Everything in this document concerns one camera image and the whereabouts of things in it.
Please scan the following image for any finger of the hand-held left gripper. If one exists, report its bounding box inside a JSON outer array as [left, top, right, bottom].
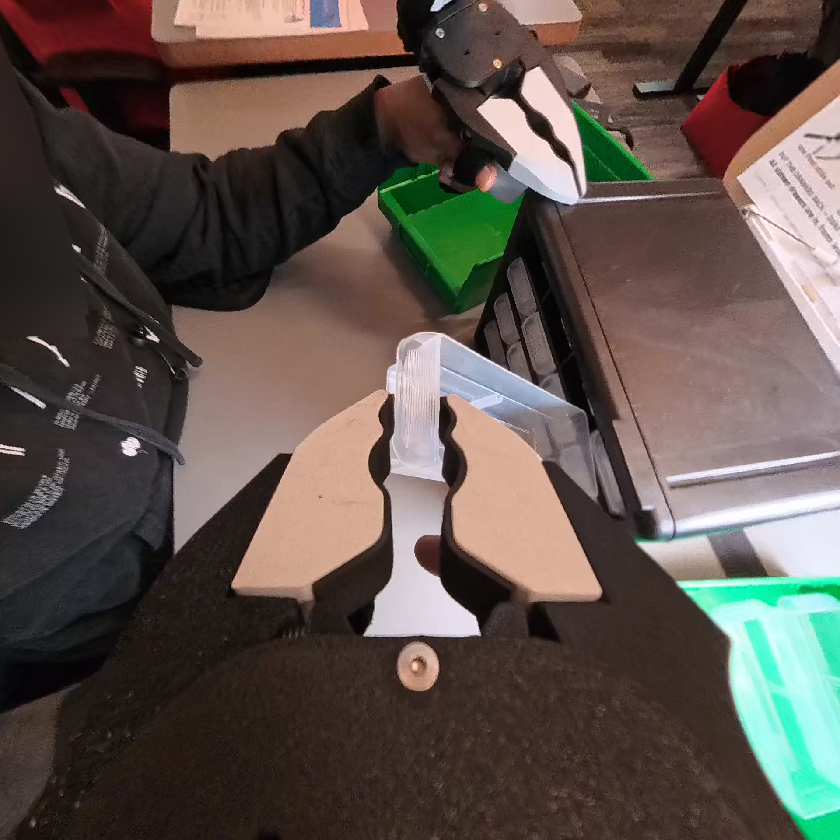
[[478, 97, 584, 206], [518, 66, 588, 194]]

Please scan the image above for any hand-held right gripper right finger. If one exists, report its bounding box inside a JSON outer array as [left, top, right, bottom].
[[438, 394, 603, 627]]

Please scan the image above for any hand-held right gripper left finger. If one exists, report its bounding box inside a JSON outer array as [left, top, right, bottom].
[[231, 390, 395, 631]]

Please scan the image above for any green plastic bin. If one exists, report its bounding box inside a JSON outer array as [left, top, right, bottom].
[[377, 101, 654, 315], [679, 577, 840, 840]]

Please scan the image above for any clear plastic drawer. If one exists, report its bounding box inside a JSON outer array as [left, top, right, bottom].
[[712, 600, 840, 821], [387, 332, 599, 503]]

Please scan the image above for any grid of clear cabinet drawers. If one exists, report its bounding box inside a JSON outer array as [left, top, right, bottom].
[[482, 256, 624, 519]]

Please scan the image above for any black drawer cabinet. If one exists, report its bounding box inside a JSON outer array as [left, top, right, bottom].
[[474, 177, 840, 542]]

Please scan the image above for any person's left forearm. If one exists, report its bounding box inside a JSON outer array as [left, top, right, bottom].
[[66, 75, 395, 312]]

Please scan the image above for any person's left hand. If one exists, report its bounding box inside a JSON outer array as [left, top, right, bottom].
[[374, 74, 500, 194]]

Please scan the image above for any black table leg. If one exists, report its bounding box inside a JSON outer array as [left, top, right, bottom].
[[633, 0, 752, 98]]

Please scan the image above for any instruction poster on board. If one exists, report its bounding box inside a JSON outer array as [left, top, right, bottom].
[[722, 62, 840, 198]]

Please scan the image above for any wooden side table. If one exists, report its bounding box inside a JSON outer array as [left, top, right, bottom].
[[152, 0, 581, 70]]

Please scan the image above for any white paper sheet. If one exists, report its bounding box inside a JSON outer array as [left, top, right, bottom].
[[174, 0, 368, 39]]

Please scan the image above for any person's black printed hoodie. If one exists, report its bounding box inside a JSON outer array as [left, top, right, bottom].
[[0, 39, 204, 713]]

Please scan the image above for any white metal stand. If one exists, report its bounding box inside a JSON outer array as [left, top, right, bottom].
[[742, 206, 840, 375]]

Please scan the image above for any red fabric object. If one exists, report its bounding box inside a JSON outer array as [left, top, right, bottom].
[[0, 0, 172, 142]]

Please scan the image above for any thin beaded cord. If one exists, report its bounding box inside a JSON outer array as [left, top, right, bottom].
[[745, 206, 840, 263]]

